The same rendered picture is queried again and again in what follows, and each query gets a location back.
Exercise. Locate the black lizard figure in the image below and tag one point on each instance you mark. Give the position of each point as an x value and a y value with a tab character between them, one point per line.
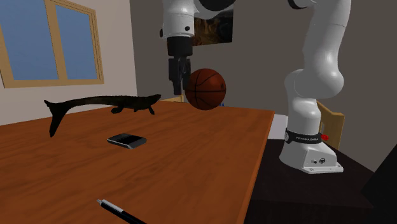
124	101

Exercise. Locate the orange basketball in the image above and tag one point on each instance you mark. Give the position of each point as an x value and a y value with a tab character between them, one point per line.
206	90

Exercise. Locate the black and silver pen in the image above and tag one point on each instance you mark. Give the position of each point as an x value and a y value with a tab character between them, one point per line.
119	212

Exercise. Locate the light wooden chair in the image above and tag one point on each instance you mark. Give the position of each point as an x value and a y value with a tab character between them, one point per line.
175	99
333	127

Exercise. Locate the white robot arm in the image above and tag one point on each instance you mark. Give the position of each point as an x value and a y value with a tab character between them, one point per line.
322	62

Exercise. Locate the black phone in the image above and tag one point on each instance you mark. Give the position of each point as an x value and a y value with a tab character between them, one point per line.
127	140

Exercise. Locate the wooden framed window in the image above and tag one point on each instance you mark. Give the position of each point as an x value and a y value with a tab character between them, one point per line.
46	40

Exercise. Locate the brown wooden table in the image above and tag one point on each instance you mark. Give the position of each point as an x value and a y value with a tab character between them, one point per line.
186	161

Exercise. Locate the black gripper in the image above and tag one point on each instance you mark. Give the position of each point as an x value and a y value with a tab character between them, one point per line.
180	46

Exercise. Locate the dark robot stand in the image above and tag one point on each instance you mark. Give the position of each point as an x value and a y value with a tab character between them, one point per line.
297	192

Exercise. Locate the dark wall picture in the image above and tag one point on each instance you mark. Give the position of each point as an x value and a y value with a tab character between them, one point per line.
217	31

